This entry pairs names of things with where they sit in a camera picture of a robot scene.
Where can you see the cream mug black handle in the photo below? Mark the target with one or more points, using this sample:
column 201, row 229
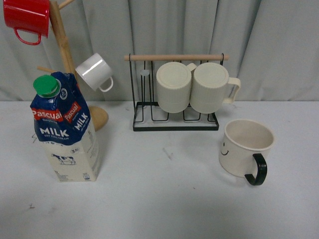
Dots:
column 244, row 149

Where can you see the blue white milk carton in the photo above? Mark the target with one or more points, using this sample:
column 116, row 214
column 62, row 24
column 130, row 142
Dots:
column 63, row 125

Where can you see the left cream ribbed mug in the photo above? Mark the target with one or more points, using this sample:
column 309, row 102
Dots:
column 174, row 86

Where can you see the cream ribbed mug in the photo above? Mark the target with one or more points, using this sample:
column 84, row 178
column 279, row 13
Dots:
column 211, row 87
column 174, row 86

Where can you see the wooden mug tree stand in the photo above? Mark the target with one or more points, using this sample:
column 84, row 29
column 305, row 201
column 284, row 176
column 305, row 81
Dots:
column 98, row 115

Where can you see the right cream ribbed mug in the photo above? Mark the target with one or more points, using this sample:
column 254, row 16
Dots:
column 211, row 87

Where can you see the white hanging mug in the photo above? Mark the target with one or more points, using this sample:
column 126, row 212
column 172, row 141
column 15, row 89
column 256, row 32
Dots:
column 95, row 72

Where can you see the red hanging mug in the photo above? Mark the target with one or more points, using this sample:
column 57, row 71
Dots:
column 29, row 16

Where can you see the black wire cup rack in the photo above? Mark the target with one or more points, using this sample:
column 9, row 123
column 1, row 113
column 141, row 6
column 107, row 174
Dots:
column 148, row 116

